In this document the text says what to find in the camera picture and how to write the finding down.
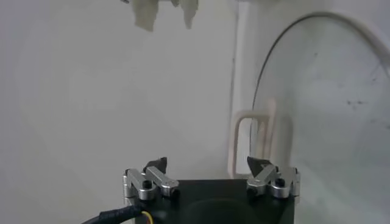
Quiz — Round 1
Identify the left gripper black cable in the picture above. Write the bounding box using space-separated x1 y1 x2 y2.
80 203 153 224

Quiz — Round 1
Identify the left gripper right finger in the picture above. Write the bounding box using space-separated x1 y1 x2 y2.
246 156 301 200

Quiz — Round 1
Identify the glass lid cream handle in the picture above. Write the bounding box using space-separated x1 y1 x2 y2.
227 11 390 224

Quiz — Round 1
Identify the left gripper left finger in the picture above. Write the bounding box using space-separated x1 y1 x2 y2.
122 156 180 201

